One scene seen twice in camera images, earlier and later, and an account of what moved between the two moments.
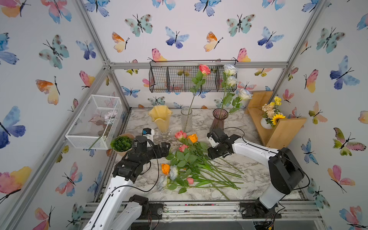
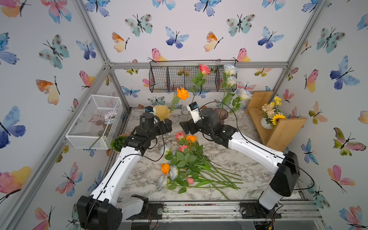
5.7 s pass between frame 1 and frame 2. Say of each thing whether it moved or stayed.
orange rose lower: stayed
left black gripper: moved
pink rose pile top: stayed
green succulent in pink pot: stayed
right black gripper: moved
